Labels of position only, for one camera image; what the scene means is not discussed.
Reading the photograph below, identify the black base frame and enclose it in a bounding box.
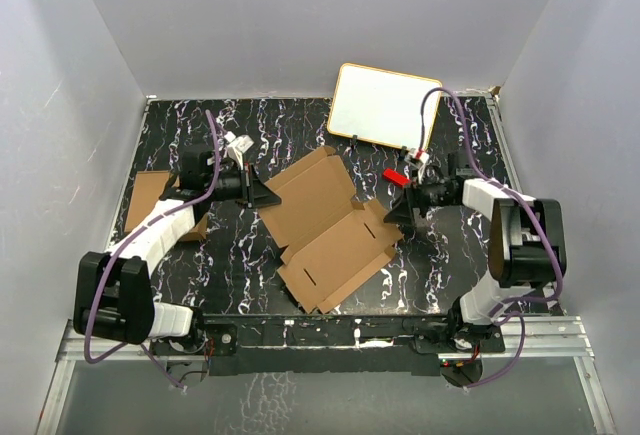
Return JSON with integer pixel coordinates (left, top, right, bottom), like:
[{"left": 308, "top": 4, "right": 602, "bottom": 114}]
[{"left": 151, "top": 314, "right": 505, "bottom": 376}]

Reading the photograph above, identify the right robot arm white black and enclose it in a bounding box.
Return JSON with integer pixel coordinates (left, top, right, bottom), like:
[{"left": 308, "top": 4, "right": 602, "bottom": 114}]
[{"left": 383, "top": 151, "right": 566, "bottom": 352}]

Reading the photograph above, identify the aluminium rail frame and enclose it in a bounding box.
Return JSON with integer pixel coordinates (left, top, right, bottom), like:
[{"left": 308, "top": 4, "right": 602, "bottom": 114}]
[{"left": 38, "top": 314, "right": 617, "bottom": 434}]

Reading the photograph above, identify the red rectangular block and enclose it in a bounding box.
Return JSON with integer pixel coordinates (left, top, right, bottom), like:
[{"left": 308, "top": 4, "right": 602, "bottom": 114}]
[{"left": 382, "top": 168, "right": 411, "bottom": 188}]

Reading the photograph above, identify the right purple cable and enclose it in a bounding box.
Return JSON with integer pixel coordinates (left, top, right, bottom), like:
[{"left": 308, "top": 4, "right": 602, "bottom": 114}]
[{"left": 417, "top": 86, "right": 566, "bottom": 389}]

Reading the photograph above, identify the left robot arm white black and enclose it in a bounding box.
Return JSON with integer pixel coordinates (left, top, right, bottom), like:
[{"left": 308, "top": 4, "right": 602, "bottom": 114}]
[{"left": 73, "top": 148, "right": 281, "bottom": 354}]

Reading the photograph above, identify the brown cardboard box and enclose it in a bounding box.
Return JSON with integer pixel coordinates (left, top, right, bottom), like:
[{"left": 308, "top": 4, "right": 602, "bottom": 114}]
[
  {"left": 124, "top": 170, "right": 208, "bottom": 242},
  {"left": 258, "top": 146, "right": 403, "bottom": 314}
]

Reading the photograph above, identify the white board yellow frame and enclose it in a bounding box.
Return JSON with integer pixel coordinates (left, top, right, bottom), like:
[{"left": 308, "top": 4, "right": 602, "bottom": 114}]
[{"left": 327, "top": 63, "right": 442, "bottom": 150}]

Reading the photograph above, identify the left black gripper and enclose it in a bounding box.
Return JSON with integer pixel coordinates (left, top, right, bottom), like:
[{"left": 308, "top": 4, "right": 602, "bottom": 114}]
[{"left": 204, "top": 163, "right": 281, "bottom": 210}]

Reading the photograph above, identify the folded brown cardboard box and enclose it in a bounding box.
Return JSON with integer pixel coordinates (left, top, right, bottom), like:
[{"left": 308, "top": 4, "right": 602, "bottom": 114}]
[{"left": 124, "top": 170, "right": 208, "bottom": 242}]

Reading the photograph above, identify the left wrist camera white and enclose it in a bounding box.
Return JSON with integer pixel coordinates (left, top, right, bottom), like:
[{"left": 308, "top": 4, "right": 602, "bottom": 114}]
[{"left": 223, "top": 131, "right": 254, "bottom": 168}]

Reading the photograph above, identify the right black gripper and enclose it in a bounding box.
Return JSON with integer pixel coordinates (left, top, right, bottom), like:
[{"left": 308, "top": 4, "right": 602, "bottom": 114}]
[{"left": 383, "top": 168, "right": 457, "bottom": 226}]

